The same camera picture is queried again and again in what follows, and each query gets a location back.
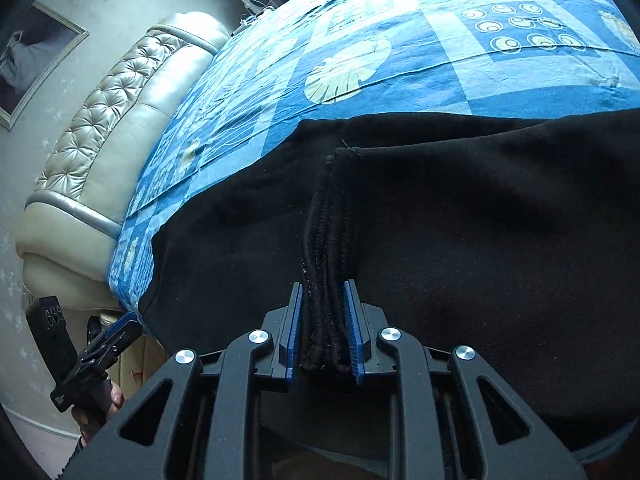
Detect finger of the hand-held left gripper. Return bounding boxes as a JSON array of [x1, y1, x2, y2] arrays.
[[87, 311, 144, 358]]

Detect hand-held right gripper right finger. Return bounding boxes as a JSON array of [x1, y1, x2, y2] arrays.
[[342, 280, 588, 480]]

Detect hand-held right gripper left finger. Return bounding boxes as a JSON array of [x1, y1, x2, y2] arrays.
[[60, 282, 304, 480]]

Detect black pants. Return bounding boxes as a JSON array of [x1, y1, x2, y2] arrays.
[[137, 107, 640, 466]]

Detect person's left hand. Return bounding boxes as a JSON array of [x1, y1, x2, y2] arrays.
[[72, 380, 126, 447]]

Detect beige tufted leather headboard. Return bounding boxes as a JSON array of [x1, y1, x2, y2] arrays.
[[15, 12, 232, 386]]

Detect blue leaf-patterned bedsheet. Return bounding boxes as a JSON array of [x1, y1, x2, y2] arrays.
[[107, 0, 640, 311]]

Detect framed wall picture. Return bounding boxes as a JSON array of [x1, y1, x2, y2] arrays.
[[0, 2, 90, 132]]

